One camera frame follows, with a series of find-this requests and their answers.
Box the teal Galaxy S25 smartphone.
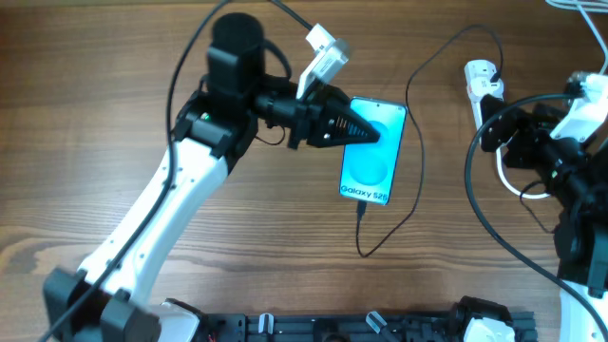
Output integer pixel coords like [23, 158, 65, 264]
[339, 97, 409, 205]

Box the black USB charging cable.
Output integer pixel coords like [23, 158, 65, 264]
[354, 24, 505, 259]

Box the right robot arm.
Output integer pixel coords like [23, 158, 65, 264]
[465, 92, 607, 341]

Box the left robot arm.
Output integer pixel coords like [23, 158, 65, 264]
[43, 12, 379, 341]

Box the white charger plug adapter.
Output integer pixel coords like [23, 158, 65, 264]
[464, 59, 504, 101]

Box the white power strip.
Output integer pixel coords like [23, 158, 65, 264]
[464, 59, 505, 143]

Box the white power strip cord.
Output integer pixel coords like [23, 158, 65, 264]
[495, 0, 608, 200]

